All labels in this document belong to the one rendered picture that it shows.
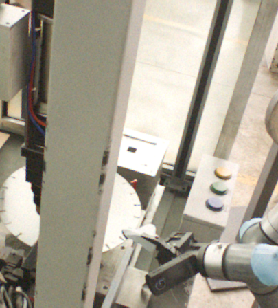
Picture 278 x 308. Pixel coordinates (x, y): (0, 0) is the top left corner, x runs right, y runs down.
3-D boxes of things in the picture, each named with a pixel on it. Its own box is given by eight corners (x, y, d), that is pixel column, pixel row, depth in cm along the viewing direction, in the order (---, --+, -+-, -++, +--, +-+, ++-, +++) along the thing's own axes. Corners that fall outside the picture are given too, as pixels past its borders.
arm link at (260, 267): (285, 297, 103) (270, 271, 98) (233, 291, 110) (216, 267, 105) (296, 262, 107) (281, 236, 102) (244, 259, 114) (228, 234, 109)
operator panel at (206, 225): (191, 192, 167) (202, 152, 158) (226, 203, 166) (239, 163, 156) (171, 254, 146) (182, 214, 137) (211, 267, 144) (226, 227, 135)
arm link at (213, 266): (226, 289, 108) (216, 254, 106) (206, 287, 111) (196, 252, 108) (242, 267, 113) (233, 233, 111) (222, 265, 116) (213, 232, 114)
